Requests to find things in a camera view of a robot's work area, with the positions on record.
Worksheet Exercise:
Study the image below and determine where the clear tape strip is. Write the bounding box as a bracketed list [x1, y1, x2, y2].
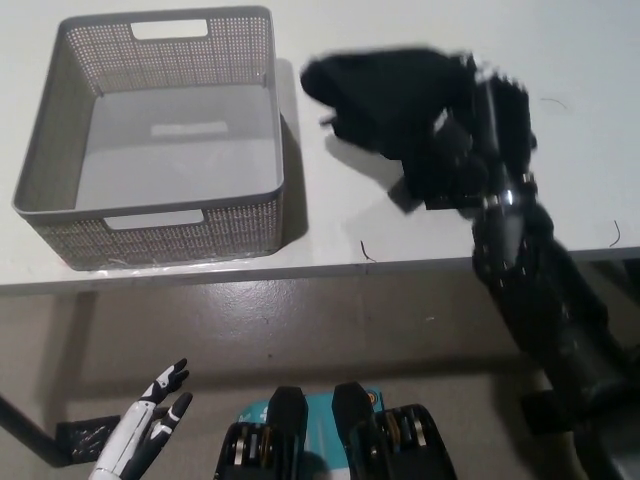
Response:
[74, 256, 281, 275]

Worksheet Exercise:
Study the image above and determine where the black t-shirt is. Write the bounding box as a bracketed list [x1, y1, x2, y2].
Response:
[299, 44, 481, 216]

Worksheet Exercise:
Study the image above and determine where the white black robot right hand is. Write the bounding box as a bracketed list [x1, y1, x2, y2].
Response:
[424, 49, 540, 217]

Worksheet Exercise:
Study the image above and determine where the grey perforated plastic basket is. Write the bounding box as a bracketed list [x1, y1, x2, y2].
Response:
[12, 5, 287, 271]

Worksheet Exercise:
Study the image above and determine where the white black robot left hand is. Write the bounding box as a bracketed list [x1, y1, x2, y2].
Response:
[89, 357, 195, 480]

